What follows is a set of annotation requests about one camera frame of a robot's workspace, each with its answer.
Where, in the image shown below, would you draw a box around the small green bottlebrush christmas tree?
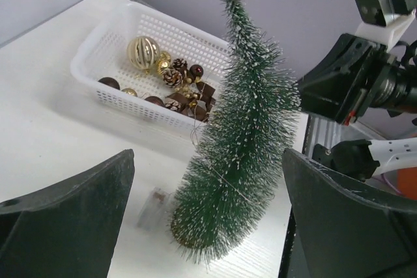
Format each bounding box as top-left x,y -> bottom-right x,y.
170,0 -> 300,264

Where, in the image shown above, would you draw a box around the small dark brown bauble right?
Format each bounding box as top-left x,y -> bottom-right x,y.
189,64 -> 204,79

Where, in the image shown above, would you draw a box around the white perforated plastic basket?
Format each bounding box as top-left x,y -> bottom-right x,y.
70,2 -> 229,132

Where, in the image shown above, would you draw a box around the gold bauble cluster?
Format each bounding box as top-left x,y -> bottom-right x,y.
156,51 -> 171,76

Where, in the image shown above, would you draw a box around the brown ribbon bow ornaments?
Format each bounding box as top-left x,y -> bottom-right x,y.
164,82 -> 216,122

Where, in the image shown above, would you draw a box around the small gold glitter bauble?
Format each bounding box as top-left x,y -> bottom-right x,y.
121,88 -> 137,97

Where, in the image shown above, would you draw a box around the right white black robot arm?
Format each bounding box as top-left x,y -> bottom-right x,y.
297,33 -> 416,181

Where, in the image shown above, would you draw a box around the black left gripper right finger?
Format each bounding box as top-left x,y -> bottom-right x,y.
282,148 -> 416,277

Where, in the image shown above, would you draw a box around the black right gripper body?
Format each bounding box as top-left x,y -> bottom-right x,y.
354,41 -> 416,118

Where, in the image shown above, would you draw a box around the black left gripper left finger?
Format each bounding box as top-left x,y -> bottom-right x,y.
1,149 -> 134,277

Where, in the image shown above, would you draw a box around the pine cone ornament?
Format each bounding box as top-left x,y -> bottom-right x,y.
162,58 -> 188,88

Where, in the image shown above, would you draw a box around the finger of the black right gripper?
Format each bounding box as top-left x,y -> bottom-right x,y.
297,33 -> 381,125

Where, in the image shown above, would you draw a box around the clear light string battery box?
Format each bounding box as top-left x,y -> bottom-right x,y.
137,188 -> 171,231

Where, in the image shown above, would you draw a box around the dark brown bauble top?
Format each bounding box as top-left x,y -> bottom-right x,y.
98,77 -> 121,90

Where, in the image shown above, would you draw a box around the dark brown bauble lower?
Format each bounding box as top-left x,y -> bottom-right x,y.
145,96 -> 165,107

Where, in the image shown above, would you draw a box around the large gold striped bauble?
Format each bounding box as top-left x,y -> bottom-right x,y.
126,36 -> 160,72

